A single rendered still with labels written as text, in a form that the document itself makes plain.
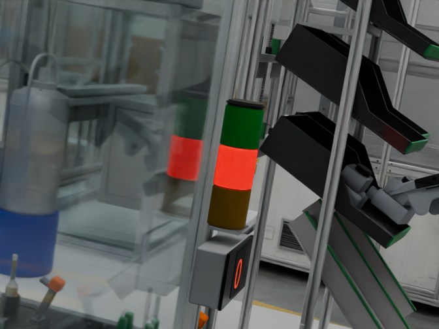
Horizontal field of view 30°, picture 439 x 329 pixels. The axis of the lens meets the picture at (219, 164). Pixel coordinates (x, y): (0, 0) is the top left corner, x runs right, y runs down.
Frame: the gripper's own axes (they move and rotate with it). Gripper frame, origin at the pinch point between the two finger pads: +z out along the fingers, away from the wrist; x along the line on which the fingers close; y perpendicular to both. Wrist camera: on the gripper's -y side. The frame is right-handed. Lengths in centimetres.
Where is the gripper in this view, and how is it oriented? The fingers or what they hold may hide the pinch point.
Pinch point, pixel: (402, 188)
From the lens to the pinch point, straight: 143.1
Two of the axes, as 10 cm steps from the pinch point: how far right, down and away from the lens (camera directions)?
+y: 1.7, 9.7, -1.6
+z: -8.1, 2.3, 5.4
